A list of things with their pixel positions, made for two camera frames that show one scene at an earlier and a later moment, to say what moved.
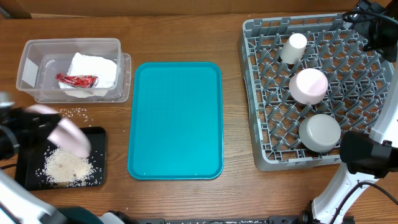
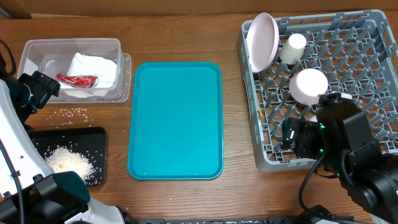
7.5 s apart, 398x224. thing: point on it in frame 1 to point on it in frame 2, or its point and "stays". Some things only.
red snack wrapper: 84,81 stays
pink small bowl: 308,86 stays
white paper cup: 293,48 stays
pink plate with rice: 66,134 to 262,42
